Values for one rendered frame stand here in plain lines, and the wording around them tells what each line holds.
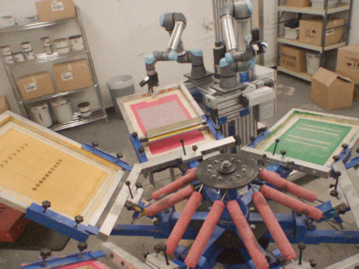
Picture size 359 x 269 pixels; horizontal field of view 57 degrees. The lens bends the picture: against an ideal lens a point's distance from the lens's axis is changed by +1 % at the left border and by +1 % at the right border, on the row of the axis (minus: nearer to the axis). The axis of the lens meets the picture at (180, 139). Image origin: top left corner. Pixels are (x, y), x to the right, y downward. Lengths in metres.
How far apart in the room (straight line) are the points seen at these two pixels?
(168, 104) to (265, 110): 1.03
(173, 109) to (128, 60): 3.40
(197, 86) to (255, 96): 0.63
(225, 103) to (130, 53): 3.43
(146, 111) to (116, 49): 3.34
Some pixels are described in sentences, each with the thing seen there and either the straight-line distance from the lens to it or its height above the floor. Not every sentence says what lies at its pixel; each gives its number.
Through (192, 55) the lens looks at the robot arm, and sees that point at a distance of 3.12.
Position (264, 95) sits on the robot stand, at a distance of 2.82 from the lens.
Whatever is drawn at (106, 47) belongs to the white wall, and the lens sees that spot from 5.85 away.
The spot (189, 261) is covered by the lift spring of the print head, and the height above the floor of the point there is 1.12.
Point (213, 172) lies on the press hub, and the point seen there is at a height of 1.31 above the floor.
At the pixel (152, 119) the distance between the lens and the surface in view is 2.55.
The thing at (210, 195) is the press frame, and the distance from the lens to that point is 1.90.
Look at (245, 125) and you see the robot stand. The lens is 3.24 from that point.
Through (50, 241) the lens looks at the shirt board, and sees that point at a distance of 2.03.
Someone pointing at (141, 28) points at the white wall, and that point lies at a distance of 5.92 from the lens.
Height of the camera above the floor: 2.19
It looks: 28 degrees down
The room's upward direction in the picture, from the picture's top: 8 degrees counter-clockwise
